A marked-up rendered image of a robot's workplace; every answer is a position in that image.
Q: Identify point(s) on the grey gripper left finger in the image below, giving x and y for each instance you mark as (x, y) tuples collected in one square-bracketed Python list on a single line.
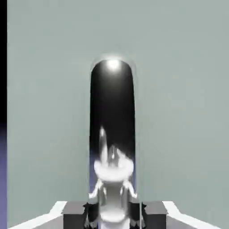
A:
[(73, 214)]

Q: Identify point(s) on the grey-green painted cabinet door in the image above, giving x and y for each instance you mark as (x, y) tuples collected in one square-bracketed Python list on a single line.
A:
[(44, 89)]

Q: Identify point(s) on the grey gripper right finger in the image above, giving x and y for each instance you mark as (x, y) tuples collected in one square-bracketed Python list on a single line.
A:
[(155, 214)]

